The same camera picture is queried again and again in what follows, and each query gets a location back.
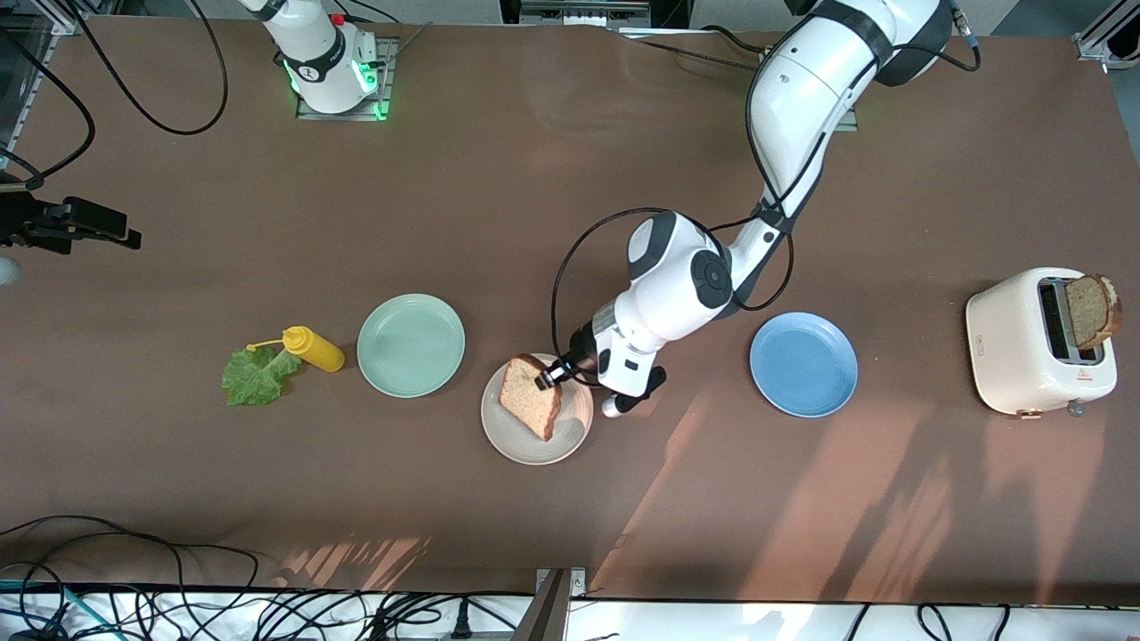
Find beige plate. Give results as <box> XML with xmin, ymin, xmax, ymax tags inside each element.
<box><xmin>480</xmin><ymin>353</ymin><xmax>595</xmax><ymax>467</ymax></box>

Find aluminium profile post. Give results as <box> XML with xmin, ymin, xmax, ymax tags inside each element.
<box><xmin>521</xmin><ymin>567</ymin><xmax>587</xmax><ymax>641</ymax></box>

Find grey power strip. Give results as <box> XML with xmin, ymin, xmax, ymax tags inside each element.
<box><xmin>499</xmin><ymin>0</ymin><xmax>693</xmax><ymax>29</ymax></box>

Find yellow mustard squeeze bottle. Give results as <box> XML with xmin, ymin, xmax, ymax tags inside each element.
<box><xmin>247</xmin><ymin>326</ymin><xmax>346</xmax><ymax>373</ymax></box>

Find brown bread slice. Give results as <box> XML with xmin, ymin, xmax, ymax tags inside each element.
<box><xmin>1064</xmin><ymin>273</ymin><xmax>1124</xmax><ymax>350</ymax></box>
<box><xmin>498</xmin><ymin>353</ymin><xmax>564</xmax><ymax>443</ymax></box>

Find white toaster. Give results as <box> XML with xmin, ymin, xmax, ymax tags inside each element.
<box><xmin>965</xmin><ymin>267</ymin><xmax>1119</xmax><ymax>419</ymax></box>

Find grey cable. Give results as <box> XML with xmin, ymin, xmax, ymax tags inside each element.
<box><xmin>381</xmin><ymin>20</ymin><xmax>435</xmax><ymax>68</ymax></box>

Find teal cable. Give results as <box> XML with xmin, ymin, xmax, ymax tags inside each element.
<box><xmin>0</xmin><ymin>579</ymin><xmax>94</xmax><ymax>641</ymax></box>

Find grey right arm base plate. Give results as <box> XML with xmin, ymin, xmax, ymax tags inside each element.
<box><xmin>296</xmin><ymin>37</ymin><xmax>397</xmax><ymax>123</ymax></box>

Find brown table mat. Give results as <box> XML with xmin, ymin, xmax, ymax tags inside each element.
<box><xmin>0</xmin><ymin>16</ymin><xmax>1140</xmax><ymax>608</ymax></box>

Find mint green plate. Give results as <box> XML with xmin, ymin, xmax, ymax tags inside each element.
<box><xmin>356</xmin><ymin>293</ymin><xmax>467</xmax><ymax>399</ymax></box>

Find blue plate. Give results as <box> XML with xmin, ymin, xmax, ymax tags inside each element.
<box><xmin>749</xmin><ymin>312</ymin><xmax>859</xmax><ymax>418</ymax></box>

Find green lettuce leaf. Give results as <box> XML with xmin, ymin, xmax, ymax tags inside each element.
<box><xmin>221</xmin><ymin>345</ymin><xmax>302</xmax><ymax>407</ymax></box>

